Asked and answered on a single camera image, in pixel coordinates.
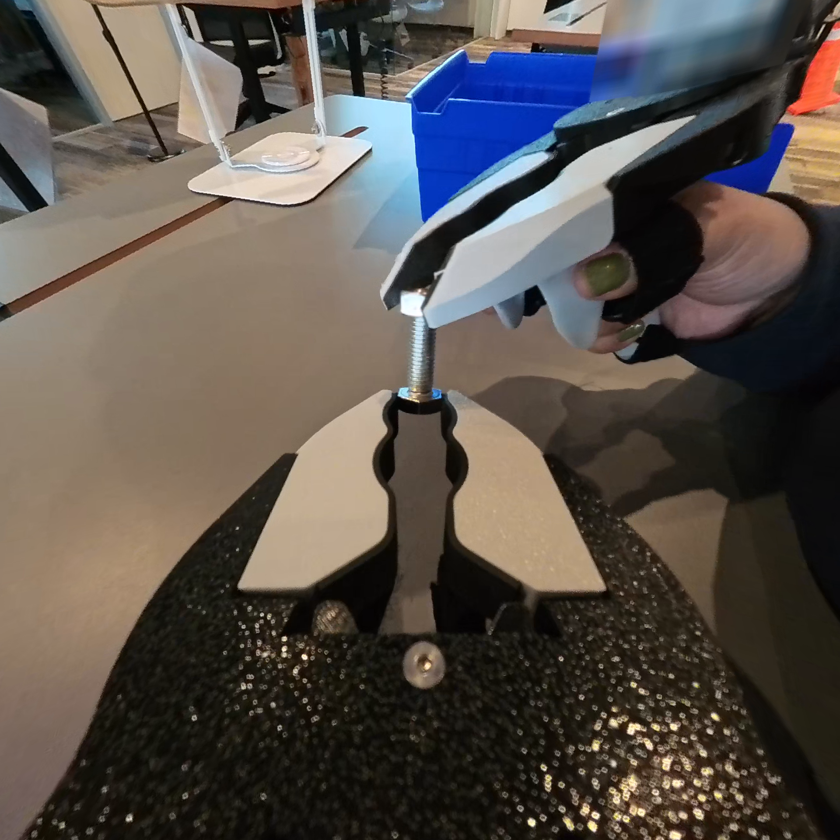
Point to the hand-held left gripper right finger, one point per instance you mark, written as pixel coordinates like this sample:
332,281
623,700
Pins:
518,512

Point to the white paper bag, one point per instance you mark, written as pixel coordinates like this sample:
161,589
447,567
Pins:
210,92

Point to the blue plastic bin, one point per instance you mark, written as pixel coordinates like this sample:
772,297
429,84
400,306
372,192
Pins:
472,131

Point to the black hex nut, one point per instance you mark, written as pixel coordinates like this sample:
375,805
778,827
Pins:
420,396

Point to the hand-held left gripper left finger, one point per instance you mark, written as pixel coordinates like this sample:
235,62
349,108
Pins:
328,512

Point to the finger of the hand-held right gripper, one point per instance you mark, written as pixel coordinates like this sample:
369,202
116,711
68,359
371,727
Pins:
479,187
544,262

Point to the wooden desk black legs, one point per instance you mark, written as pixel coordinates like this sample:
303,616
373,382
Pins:
262,13

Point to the black tripod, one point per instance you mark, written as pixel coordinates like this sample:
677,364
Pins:
131,79

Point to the orange traffic cone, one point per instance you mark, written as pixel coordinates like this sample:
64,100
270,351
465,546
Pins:
817,79

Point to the person's right hand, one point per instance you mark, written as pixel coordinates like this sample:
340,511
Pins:
748,249

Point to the silver bolt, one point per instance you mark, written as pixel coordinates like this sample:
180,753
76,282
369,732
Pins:
420,354

